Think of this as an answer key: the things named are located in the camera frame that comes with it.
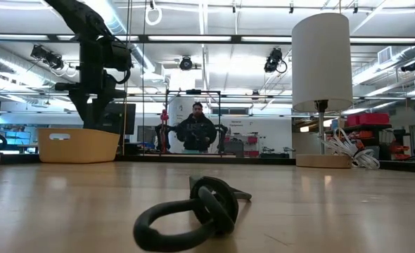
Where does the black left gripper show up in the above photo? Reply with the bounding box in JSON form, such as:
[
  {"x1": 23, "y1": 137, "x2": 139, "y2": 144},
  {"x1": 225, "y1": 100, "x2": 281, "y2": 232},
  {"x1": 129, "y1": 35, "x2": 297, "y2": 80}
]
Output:
[{"x1": 54, "y1": 37, "x2": 128, "y2": 130}]

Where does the black monitor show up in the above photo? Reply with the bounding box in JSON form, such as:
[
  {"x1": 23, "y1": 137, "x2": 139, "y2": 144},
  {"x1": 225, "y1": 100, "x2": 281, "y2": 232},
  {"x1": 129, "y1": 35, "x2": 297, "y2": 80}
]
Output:
[{"x1": 96, "y1": 102, "x2": 137, "y2": 136}]

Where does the yellow plastic bin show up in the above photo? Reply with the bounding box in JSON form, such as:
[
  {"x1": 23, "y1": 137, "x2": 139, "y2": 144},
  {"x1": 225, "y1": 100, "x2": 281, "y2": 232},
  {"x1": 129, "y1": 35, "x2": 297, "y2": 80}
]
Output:
[{"x1": 37, "y1": 127, "x2": 121, "y2": 164}]

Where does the person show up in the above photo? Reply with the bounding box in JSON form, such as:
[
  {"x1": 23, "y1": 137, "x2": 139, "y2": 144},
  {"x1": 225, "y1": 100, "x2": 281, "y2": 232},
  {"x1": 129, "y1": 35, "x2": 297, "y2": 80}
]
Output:
[{"x1": 174, "y1": 101, "x2": 218, "y2": 155}]

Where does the white shade table lamp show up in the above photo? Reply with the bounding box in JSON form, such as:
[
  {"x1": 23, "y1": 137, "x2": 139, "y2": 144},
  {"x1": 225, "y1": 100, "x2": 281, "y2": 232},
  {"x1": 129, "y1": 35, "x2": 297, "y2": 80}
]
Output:
[{"x1": 290, "y1": 12, "x2": 355, "y2": 169}]

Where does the red storage bin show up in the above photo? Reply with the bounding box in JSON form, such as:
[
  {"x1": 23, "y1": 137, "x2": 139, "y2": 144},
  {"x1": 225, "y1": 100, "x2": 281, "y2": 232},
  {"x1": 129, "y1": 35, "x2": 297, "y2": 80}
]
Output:
[{"x1": 346, "y1": 112, "x2": 390, "y2": 127}]

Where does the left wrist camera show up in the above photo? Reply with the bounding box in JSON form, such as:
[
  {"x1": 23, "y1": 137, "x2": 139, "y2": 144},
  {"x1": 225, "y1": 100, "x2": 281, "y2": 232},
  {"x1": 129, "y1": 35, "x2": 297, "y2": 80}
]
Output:
[{"x1": 103, "y1": 38, "x2": 134, "y2": 85}]

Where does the white hanging cable loop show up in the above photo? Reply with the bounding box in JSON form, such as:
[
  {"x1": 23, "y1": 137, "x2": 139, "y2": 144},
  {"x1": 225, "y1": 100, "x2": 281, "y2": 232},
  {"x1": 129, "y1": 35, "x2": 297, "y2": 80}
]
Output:
[{"x1": 144, "y1": 6, "x2": 163, "y2": 27}]

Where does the black hanging camera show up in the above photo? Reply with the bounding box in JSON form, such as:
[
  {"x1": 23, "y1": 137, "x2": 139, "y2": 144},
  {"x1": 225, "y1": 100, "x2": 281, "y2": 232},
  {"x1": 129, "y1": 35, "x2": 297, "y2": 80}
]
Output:
[
  {"x1": 178, "y1": 55, "x2": 194, "y2": 72},
  {"x1": 263, "y1": 47, "x2": 288, "y2": 74}
]

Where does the black aluminium rig frame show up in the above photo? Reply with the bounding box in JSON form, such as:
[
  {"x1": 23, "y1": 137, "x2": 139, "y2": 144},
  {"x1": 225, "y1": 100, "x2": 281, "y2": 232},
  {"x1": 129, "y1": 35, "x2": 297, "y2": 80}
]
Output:
[{"x1": 0, "y1": 33, "x2": 415, "y2": 166}]

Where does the black usb cable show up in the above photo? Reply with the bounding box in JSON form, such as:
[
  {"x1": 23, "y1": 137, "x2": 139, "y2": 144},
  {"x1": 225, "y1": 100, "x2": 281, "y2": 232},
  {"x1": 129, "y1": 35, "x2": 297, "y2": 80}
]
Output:
[{"x1": 132, "y1": 174, "x2": 253, "y2": 253}]

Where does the white bundled lamp cord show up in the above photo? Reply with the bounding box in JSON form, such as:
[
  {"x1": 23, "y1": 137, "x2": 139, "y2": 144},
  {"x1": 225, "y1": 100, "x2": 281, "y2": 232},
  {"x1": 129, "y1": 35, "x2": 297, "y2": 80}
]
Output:
[{"x1": 318, "y1": 126, "x2": 381, "y2": 171}]

